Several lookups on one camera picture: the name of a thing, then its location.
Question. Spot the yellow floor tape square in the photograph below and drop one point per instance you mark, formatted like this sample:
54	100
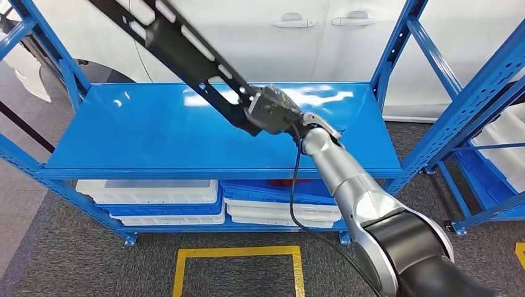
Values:
238	251
521	254

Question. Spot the black plastic frame part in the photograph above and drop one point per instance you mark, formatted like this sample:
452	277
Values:
172	45

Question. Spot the white car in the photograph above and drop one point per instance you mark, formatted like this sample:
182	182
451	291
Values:
266	53

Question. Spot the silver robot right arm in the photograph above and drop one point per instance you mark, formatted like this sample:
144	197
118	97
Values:
348	172

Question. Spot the blue wheeled shelf rack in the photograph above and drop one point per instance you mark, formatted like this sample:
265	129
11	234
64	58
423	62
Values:
453	188

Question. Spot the blue metal shelf rack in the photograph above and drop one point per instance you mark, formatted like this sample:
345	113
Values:
164	131

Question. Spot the red object in bin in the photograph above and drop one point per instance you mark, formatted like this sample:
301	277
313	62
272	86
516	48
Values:
287	182

